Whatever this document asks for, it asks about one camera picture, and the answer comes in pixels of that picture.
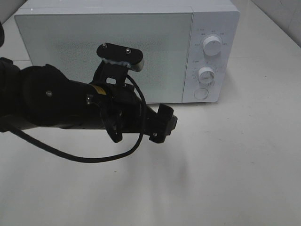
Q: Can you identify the white microwave oven body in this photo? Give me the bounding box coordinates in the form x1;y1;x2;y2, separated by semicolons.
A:
15;0;240;103

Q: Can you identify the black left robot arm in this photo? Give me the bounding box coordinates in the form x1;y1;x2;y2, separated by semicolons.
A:
0;43;177;143

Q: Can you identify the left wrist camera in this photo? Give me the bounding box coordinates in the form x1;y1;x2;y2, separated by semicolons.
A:
91;43;144;87

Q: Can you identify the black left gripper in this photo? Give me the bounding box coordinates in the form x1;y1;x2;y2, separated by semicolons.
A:
103;85;178;143

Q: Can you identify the white microwave knob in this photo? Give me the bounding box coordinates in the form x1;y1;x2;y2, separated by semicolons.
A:
198;66;214;84
203;35;222;57

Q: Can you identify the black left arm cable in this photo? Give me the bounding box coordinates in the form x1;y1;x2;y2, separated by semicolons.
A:
9;75;148;164

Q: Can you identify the round white door button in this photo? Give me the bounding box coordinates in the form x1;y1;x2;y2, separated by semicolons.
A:
194;88;209;100

